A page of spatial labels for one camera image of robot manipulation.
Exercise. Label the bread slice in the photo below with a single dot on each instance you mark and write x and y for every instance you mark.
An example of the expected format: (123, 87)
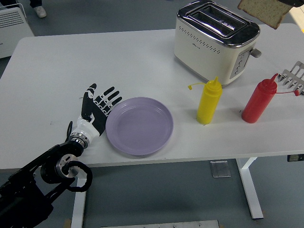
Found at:
(266, 10)

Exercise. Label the white table leg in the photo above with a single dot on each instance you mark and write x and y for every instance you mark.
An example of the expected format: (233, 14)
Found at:
(249, 187)
(79, 204)

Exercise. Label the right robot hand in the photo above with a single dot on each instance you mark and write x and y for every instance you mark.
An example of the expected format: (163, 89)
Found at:
(294, 2)

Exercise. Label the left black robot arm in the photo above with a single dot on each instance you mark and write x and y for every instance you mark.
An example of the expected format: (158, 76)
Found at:
(23, 190)

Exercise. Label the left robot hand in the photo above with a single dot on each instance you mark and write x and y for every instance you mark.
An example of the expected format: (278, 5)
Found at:
(98, 118)

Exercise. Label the yellow squeeze bottle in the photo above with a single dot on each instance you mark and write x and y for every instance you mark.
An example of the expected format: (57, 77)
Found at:
(209, 104)

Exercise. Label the small metal floor plate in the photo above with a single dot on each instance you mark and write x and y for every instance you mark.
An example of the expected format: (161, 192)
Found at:
(219, 169)

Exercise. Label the person's white shoe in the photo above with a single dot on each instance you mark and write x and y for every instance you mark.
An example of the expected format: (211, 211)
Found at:
(40, 11)

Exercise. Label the black table control box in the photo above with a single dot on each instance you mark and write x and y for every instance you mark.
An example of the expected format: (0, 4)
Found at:
(295, 157)

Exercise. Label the red squeeze bottle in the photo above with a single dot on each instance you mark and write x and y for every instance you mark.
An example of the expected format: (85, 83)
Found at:
(257, 102)

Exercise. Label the cream and chrome toaster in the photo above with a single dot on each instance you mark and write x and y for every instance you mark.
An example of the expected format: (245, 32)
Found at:
(202, 52)

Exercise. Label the long metal base plate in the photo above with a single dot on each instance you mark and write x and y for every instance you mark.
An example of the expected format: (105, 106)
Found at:
(159, 224)

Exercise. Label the purple plate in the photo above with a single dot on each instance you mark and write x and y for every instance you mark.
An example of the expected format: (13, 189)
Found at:
(140, 126)

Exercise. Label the person's leg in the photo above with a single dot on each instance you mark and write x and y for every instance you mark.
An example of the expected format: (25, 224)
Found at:
(35, 2)

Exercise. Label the metal toast rack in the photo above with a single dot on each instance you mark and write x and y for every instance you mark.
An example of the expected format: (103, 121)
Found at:
(294, 76)

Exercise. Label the white heater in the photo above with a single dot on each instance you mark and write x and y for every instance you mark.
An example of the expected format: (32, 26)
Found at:
(12, 31)

